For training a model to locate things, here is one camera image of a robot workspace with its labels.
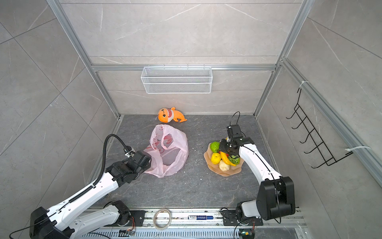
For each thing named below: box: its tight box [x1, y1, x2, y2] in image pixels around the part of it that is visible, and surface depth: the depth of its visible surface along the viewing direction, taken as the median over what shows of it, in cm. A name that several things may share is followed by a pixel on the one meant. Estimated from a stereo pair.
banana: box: [220, 151, 236, 167], surface depth 83 cm
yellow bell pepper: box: [210, 152, 222, 165], surface depth 90 cm
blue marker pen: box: [188, 215, 214, 221], surface depth 74 cm
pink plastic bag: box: [143, 124, 190, 178], surface depth 85 cm
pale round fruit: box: [218, 159, 231, 172], surface depth 87 cm
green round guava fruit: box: [209, 141, 220, 153], surface depth 92 cm
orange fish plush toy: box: [157, 106, 188, 123], surface depth 113 cm
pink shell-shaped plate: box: [203, 142, 245, 177], surface depth 89 cm
